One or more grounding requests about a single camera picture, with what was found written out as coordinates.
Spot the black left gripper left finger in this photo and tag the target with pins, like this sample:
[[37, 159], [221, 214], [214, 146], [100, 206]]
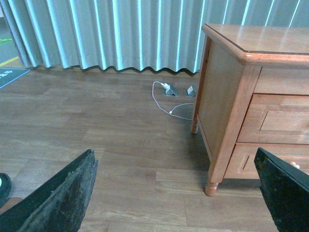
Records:
[[60, 204]]

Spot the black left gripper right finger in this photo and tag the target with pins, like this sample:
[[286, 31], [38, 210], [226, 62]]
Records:
[[285, 190]]

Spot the wooden drawer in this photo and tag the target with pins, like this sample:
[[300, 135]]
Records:
[[276, 119], [241, 164]]

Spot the wooden nightstand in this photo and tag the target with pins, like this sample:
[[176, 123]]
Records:
[[238, 62]]

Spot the green floor mat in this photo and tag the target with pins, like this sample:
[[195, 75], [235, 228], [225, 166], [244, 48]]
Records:
[[8, 75]]

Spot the grey floor socket with plug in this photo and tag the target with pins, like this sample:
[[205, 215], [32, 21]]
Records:
[[169, 90]]

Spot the pale green curtain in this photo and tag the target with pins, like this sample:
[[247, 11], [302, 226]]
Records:
[[133, 33]]

